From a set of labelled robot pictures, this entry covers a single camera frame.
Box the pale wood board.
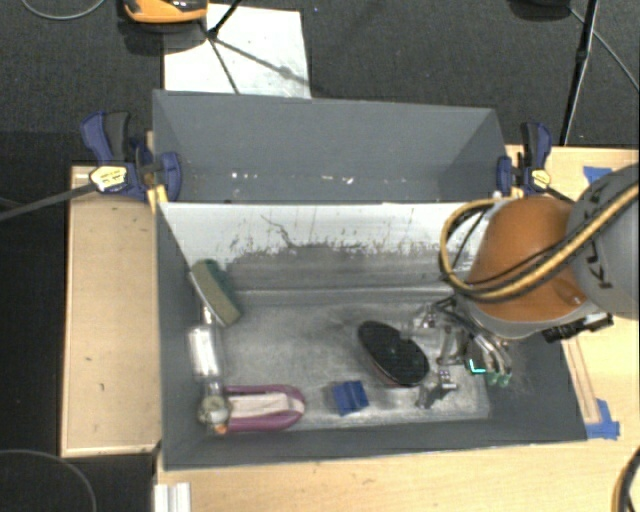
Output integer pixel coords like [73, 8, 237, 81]
[59, 164, 164, 459]

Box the small blue block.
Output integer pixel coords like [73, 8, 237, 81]
[327, 380, 371, 417]

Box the grey metal bin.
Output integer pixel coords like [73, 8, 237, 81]
[151, 88, 589, 471]

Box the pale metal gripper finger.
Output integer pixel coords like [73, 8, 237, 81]
[416, 368, 459, 410]
[410, 305, 441, 332]

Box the purple and white U-shaped thing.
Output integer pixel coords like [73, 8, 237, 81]
[218, 383, 307, 434]

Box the green and yellow sponge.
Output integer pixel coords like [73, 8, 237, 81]
[187, 258, 244, 329]

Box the black cylinder on white bracket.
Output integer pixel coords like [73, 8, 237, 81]
[541, 312, 615, 344]

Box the black oval case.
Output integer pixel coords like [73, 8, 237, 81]
[356, 320, 432, 389]

